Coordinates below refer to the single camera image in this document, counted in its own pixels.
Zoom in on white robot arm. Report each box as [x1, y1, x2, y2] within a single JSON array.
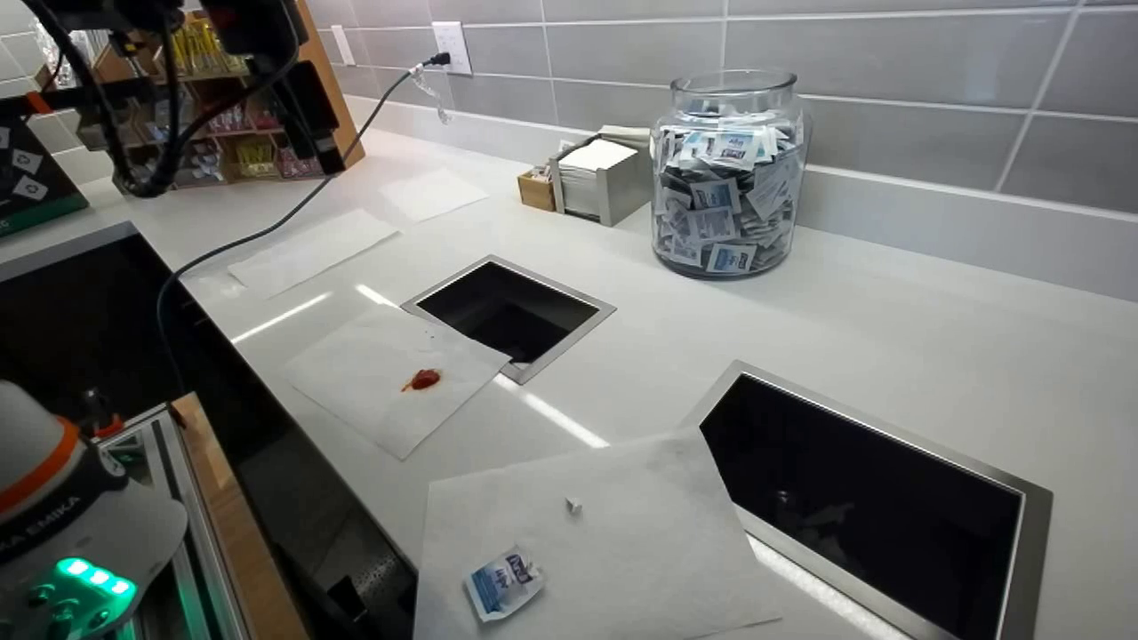
[[3, 0, 350, 200]]

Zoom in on white orange robot base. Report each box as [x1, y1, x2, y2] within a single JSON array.
[[0, 382, 190, 640]]

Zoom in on white tissue front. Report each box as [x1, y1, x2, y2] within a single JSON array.
[[414, 434, 786, 640]]

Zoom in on small square counter opening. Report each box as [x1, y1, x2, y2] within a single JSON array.
[[409, 257, 612, 384]]

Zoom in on small brown box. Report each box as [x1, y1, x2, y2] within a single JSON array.
[[515, 170, 555, 209]]

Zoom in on white napkin dispenser box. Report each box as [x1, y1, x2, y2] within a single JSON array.
[[553, 123, 650, 226]]

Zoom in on glass jar of packets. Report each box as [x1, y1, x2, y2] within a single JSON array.
[[650, 69, 809, 281]]

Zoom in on blue white sugar packet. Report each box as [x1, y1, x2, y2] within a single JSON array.
[[464, 548, 544, 626]]

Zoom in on large square counter opening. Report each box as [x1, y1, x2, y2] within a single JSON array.
[[687, 364, 1053, 640]]

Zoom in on wooden condiment shelf rack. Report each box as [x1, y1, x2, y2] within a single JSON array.
[[68, 0, 370, 191]]

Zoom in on black power cable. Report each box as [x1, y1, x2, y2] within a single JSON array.
[[152, 50, 457, 384]]

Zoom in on white wall outlet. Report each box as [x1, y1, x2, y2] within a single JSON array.
[[429, 20, 474, 74]]

